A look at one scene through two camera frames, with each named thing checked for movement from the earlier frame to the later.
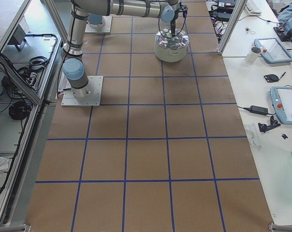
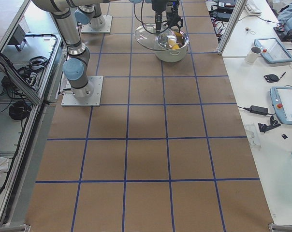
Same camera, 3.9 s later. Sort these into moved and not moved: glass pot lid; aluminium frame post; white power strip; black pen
Moved: glass pot lid
Not moved: white power strip; aluminium frame post; black pen
